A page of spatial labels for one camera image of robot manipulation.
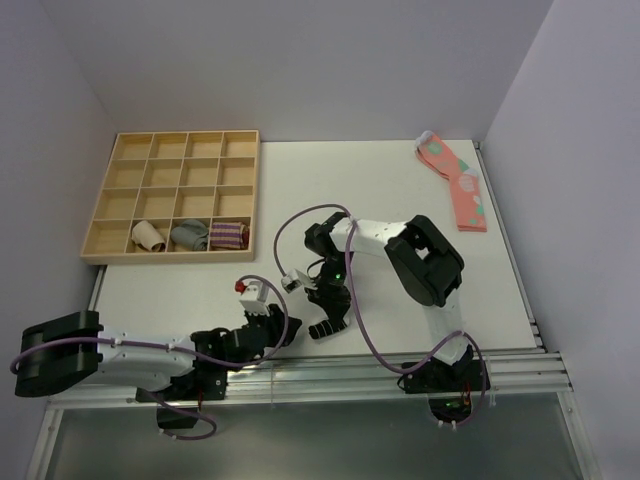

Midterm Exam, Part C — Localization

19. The purple striped sock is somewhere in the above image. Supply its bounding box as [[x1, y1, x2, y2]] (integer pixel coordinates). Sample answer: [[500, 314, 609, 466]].
[[209, 221, 250, 250]]

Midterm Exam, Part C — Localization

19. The beige rolled sock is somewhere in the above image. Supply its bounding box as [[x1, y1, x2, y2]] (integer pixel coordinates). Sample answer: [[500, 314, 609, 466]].
[[131, 220, 166, 253]]

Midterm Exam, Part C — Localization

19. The pink patterned sock pair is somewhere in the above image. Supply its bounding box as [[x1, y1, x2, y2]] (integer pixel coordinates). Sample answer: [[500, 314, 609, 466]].
[[415, 130, 487, 232]]

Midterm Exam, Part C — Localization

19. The wooden compartment tray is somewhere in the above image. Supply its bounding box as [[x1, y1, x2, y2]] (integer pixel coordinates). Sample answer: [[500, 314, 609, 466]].
[[81, 130, 261, 265]]

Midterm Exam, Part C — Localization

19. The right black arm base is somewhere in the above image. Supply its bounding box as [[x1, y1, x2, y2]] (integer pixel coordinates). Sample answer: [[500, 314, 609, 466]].
[[397, 359, 491, 398]]

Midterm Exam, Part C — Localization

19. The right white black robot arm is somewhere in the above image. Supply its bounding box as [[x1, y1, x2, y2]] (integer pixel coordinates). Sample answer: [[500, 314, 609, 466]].
[[304, 212, 473, 390]]

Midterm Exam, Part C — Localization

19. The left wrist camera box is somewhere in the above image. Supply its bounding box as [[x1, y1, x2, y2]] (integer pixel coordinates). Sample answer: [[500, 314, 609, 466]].
[[234, 280, 269, 316]]

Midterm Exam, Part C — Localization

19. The grey rolled sock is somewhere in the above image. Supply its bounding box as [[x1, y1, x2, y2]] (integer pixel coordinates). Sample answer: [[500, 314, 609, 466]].
[[170, 219, 209, 251]]

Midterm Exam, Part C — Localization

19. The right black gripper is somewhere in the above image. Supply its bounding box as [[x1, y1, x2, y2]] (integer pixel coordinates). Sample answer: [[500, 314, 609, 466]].
[[305, 251, 354, 328]]

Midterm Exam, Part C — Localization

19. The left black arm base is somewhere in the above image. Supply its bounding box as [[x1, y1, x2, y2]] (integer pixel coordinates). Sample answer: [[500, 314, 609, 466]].
[[135, 368, 227, 441]]

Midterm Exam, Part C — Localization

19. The purple cable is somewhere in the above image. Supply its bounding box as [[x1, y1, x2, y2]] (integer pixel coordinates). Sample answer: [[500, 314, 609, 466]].
[[9, 274, 292, 442], [273, 203, 489, 426]]

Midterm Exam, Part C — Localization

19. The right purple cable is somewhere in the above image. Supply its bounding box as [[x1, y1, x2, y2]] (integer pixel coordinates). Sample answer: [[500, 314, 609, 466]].
[[273, 203, 489, 426]]

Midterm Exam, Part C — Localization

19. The aluminium mounting rail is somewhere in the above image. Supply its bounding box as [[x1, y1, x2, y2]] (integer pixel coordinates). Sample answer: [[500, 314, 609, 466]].
[[46, 352, 573, 410]]

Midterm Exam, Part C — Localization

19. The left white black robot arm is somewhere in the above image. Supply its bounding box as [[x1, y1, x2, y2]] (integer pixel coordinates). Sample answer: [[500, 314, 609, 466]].
[[11, 304, 302, 402]]

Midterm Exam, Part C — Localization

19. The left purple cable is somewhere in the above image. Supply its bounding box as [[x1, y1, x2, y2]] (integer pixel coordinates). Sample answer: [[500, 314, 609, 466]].
[[9, 274, 292, 442]]

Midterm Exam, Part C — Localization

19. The black white-striped sock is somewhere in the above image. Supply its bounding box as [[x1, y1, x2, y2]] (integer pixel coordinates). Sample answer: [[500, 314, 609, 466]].
[[308, 319, 347, 340]]

